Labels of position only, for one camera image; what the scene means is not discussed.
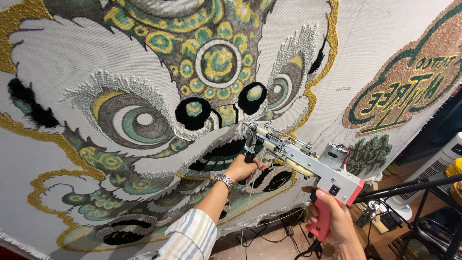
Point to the person's left hand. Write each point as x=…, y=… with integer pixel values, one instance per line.
x=240, y=168

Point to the person's right hand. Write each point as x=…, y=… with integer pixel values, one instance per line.
x=335, y=220

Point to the person's left fingers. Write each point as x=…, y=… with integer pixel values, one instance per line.
x=258, y=165

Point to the silver and pink tufting gun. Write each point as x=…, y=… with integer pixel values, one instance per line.
x=325, y=169

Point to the white yarn strand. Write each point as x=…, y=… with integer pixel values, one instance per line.
x=249, y=196

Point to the silver metal wristwatch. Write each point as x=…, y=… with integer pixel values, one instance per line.
x=224, y=181

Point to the black power strip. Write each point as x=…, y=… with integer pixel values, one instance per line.
x=287, y=225

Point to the silver metal clamp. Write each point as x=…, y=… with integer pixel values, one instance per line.
x=369, y=213

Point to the black stand rod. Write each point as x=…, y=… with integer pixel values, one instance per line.
x=404, y=189

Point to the white tower fan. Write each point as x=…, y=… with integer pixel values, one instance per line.
x=429, y=169

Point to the lion design tufting cloth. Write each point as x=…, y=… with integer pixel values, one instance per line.
x=108, y=72

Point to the dark cabinet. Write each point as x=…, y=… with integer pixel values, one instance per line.
x=433, y=133

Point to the black metal rack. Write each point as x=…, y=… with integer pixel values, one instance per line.
x=433, y=231

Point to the yellow yarn cone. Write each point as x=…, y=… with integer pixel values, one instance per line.
x=455, y=177

